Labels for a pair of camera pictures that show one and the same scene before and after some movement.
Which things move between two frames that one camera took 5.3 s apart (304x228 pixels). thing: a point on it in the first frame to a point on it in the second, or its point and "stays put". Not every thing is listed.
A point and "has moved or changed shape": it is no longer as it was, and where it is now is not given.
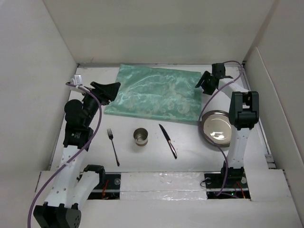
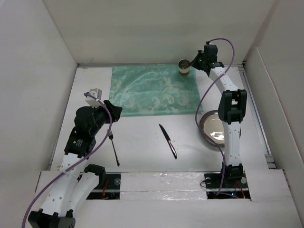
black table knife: [169, 141] stays put
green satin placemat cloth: [157, 92] has moved or changed shape
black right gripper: [206, 75] to [194, 62]
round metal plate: [216, 126] stays put
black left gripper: [107, 92] to [115, 110]
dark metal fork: [110, 135] stays put
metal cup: [140, 135] to [184, 66]
